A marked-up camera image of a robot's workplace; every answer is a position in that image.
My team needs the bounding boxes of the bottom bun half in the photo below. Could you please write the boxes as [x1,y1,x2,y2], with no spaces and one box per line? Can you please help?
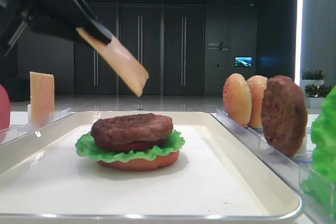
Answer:
[98,151,180,172]

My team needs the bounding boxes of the sesame bun rear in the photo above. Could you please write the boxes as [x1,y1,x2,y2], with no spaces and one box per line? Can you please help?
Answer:
[247,75,267,129]

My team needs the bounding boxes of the green lettuce leaf on burger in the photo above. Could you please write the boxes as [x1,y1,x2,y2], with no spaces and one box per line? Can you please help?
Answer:
[75,130,185,163]

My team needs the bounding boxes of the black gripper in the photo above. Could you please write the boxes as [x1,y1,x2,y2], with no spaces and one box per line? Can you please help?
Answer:
[1,0,112,56]

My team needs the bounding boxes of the potted plants in white planter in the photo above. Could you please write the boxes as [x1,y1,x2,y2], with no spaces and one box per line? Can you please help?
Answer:
[300,68,332,108]

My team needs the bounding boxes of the cheese slice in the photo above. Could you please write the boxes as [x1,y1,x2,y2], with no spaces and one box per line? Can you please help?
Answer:
[29,71,55,122]
[76,27,149,97]

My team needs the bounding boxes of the sesame bun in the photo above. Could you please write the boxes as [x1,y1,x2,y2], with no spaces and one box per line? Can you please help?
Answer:
[247,75,267,129]
[223,73,252,126]

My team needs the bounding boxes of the brown meat patty on burger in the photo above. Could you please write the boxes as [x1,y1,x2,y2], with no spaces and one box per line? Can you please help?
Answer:
[90,113,173,151]

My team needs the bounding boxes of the middle dark door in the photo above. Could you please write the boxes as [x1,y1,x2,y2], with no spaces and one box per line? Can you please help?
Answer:
[120,5,161,95]

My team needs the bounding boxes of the clear acrylic rack left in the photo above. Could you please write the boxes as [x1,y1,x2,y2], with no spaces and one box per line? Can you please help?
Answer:
[1,108,73,145]

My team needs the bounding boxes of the white tray liner paper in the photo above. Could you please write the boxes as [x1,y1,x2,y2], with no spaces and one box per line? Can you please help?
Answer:
[1,125,268,216]

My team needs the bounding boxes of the white serving tray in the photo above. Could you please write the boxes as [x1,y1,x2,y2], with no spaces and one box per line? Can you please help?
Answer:
[1,111,303,223]

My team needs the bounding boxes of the red tomato slice left edge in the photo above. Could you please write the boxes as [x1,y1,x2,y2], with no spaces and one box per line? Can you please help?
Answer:
[0,85,11,130]

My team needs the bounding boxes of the sesame bun front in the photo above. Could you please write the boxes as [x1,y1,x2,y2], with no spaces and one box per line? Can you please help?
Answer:
[223,73,252,126]

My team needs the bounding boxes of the wall display screen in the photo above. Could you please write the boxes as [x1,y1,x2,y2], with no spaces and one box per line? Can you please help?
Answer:
[235,57,253,68]

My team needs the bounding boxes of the clear acrylic rack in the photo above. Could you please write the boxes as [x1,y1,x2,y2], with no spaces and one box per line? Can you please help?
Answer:
[216,109,335,223]
[1,108,73,145]

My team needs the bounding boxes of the dark door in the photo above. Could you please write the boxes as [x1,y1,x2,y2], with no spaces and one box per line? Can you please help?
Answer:
[120,5,161,95]
[74,4,116,95]
[164,6,204,95]

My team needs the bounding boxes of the upright brown meat patty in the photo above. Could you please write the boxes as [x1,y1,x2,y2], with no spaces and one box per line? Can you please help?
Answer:
[261,75,308,156]

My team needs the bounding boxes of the clear acrylic rack right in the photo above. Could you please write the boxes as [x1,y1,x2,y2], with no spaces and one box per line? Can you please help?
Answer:
[216,109,335,223]

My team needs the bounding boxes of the right dark door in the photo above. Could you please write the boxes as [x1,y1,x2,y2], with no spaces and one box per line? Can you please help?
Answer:
[164,6,204,95]

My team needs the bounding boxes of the green lettuce right edge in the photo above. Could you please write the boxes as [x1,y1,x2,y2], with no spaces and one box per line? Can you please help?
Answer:
[301,88,335,214]

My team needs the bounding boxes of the left dark door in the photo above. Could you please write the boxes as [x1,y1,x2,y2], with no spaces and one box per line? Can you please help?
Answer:
[74,4,116,95]

